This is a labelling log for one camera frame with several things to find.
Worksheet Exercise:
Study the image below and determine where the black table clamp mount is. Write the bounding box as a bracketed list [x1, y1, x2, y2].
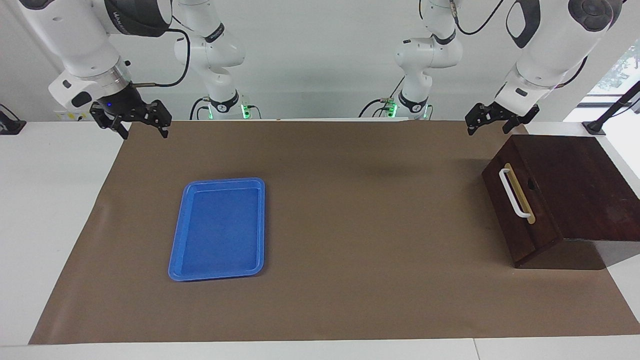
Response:
[0, 103, 27, 136]

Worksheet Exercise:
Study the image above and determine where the black base cable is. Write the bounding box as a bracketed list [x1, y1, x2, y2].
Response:
[188, 97, 214, 121]
[358, 96, 399, 119]

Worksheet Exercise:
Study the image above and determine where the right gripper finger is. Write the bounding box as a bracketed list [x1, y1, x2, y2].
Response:
[89, 102, 130, 140]
[144, 99, 173, 139]

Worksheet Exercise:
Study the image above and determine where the blue plastic tray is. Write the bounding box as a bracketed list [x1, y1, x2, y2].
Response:
[168, 177, 266, 282]

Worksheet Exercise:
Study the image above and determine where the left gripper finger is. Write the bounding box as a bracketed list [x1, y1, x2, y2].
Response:
[502, 114, 526, 135]
[465, 102, 496, 136]

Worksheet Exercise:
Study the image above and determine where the window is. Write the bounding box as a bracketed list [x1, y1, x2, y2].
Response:
[575, 40, 640, 109]

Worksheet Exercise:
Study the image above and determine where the brown paper table mat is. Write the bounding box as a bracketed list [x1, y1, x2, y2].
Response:
[28, 120, 640, 345]

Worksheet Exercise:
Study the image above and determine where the black clamp stand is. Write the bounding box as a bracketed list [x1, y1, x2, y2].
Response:
[582, 80, 640, 137]

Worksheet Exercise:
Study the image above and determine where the wooden drawer with white handle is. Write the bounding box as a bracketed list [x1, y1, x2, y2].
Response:
[481, 135, 565, 270]

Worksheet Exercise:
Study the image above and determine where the dark brown wooden cabinet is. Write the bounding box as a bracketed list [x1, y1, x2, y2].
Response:
[511, 134, 640, 271]

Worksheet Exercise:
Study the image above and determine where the white wall socket box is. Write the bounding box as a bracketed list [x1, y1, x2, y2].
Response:
[54, 110, 94, 122]

